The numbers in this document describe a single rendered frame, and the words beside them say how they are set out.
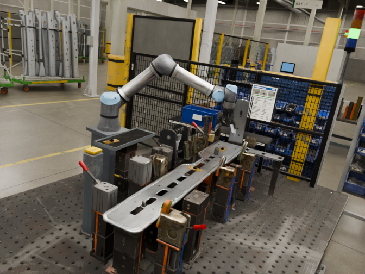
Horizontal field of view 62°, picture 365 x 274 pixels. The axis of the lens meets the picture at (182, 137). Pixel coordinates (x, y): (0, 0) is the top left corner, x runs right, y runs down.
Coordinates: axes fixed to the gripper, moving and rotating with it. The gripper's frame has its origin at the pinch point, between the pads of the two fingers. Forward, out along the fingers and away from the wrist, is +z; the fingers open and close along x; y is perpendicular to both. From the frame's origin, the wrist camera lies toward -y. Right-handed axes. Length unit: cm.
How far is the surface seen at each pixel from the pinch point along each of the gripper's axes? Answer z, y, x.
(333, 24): -84, -59, 49
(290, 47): -74, -638, -66
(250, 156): 7.6, 8.1, 22.3
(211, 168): 10.8, 38.4, 7.3
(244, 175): 22.9, 6.9, 20.7
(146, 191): 10, 88, -6
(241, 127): -1.1, -26.7, 4.5
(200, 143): 10.5, 2.9, -16.4
